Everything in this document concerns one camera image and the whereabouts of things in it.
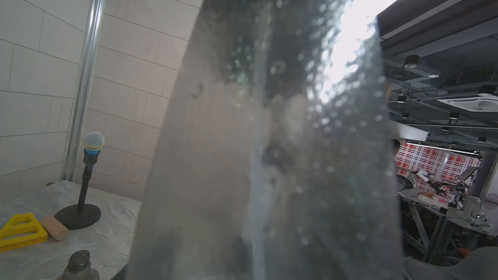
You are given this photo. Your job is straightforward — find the yellow triangle block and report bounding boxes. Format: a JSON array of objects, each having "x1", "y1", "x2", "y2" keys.
[{"x1": 1, "y1": 213, "x2": 48, "y2": 252}]

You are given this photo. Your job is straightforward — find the wooden cylinder block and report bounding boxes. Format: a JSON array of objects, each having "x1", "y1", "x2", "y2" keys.
[{"x1": 40, "y1": 215, "x2": 70, "y2": 242}]

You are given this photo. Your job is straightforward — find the dark grey bottle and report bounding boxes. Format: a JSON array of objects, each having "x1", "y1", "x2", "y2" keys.
[{"x1": 57, "y1": 250, "x2": 100, "y2": 280}]

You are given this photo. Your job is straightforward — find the microphone on black stand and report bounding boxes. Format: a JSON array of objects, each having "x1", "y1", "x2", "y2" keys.
[{"x1": 55, "y1": 132, "x2": 105, "y2": 230}]

